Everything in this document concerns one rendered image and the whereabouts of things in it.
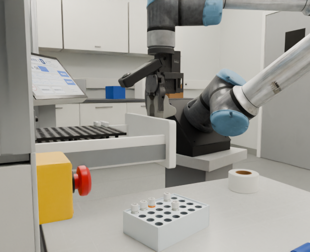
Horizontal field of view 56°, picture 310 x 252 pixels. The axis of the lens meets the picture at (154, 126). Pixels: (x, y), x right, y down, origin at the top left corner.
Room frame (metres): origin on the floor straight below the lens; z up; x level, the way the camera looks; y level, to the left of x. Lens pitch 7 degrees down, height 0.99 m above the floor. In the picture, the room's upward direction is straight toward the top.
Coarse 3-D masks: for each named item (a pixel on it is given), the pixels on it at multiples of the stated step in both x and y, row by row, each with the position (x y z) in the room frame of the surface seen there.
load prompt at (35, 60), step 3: (33, 57) 1.52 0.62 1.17; (36, 57) 1.55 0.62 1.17; (39, 57) 1.58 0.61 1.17; (33, 60) 1.50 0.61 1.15; (36, 60) 1.53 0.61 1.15; (39, 60) 1.56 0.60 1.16; (42, 60) 1.59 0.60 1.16; (45, 60) 1.62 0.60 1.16; (39, 63) 1.53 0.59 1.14; (42, 63) 1.56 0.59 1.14; (45, 63) 1.59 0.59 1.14; (48, 63) 1.62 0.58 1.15
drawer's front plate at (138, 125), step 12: (132, 120) 0.84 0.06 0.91; (144, 120) 0.77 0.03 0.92; (156, 120) 0.70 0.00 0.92; (168, 120) 0.65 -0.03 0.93; (132, 132) 0.85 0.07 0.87; (144, 132) 0.77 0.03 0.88; (156, 132) 0.70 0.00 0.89; (168, 132) 0.65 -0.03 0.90; (168, 144) 0.65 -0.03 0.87; (168, 156) 0.65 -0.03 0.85
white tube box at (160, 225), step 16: (160, 208) 0.48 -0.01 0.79; (192, 208) 0.48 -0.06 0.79; (208, 208) 0.48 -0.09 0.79; (128, 224) 0.45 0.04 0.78; (144, 224) 0.42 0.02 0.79; (160, 224) 0.42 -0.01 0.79; (176, 224) 0.43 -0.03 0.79; (192, 224) 0.45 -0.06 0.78; (208, 224) 0.48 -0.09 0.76; (144, 240) 0.42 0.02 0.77; (160, 240) 0.40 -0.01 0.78; (176, 240) 0.43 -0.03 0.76
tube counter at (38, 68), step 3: (36, 66) 1.47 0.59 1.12; (39, 66) 1.50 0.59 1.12; (42, 66) 1.53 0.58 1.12; (45, 66) 1.56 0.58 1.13; (36, 69) 1.45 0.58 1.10; (39, 69) 1.48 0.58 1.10; (42, 69) 1.51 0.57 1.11; (45, 69) 1.54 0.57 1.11; (48, 69) 1.57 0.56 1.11; (51, 69) 1.60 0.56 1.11; (51, 72) 1.57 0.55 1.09; (54, 72) 1.60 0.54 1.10
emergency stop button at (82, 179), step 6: (78, 168) 0.37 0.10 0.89; (84, 168) 0.37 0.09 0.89; (78, 174) 0.37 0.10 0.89; (84, 174) 0.36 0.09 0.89; (90, 174) 0.37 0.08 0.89; (78, 180) 0.36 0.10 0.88; (84, 180) 0.36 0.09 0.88; (90, 180) 0.36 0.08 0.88; (78, 186) 0.36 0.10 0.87; (84, 186) 0.36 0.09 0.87; (90, 186) 0.36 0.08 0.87; (84, 192) 0.36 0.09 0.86
